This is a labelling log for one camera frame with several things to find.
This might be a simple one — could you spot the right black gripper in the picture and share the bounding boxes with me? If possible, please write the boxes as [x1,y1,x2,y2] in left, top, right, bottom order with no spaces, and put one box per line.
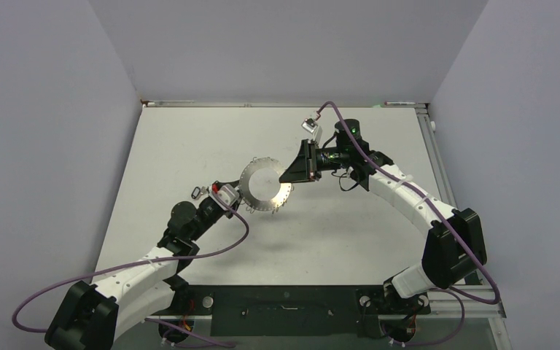
[280,139,350,184]

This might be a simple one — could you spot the large silver metal keyring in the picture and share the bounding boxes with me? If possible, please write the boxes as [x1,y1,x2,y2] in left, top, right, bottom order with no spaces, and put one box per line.
[239,157,293,214]

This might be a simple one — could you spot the black tagged silver key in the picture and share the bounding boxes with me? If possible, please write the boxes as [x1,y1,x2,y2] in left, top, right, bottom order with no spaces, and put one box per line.
[190,186,209,201]

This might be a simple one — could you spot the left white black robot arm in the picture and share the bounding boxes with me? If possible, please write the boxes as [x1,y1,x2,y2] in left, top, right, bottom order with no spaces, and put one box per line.
[44,181,241,349]

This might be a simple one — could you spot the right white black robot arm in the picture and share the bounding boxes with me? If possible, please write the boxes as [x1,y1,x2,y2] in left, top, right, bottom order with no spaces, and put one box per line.
[279,119,487,312]

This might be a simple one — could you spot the red white marker pen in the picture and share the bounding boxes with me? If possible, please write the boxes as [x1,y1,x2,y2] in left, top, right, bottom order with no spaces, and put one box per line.
[384,101,417,107]

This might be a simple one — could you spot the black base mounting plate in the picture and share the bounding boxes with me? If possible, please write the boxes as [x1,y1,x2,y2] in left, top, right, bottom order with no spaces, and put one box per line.
[156,285,431,338]

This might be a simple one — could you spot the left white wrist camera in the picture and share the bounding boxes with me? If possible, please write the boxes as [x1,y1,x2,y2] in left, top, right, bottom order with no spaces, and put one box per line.
[209,182,240,207]

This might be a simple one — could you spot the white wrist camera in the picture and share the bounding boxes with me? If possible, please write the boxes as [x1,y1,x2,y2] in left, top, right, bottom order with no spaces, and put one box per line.
[301,117,319,135]
[209,182,240,207]

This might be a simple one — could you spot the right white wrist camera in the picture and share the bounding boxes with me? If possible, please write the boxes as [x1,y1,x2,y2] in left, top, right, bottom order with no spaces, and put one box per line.
[301,117,319,135]

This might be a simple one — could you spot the back aluminium rail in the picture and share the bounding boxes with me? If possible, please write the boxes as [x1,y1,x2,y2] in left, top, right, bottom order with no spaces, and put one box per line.
[141,101,427,109]

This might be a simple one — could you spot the right aluminium side rail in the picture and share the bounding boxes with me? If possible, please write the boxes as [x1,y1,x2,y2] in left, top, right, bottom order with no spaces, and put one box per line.
[415,104,458,208]

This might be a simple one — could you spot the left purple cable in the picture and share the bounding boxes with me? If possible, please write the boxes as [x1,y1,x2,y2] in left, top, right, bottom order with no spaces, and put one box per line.
[12,200,251,349]

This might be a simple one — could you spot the purple cable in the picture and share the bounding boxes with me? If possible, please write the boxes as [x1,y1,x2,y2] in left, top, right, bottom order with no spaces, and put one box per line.
[318,101,501,348]
[12,200,251,349]

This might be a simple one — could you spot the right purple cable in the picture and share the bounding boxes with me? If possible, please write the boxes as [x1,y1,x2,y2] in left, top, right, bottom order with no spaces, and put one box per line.
[318,101,501,348]

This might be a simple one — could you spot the front aluminium frame rail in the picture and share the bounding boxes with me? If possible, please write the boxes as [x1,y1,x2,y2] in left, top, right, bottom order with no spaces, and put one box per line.
[72,284,507,321]

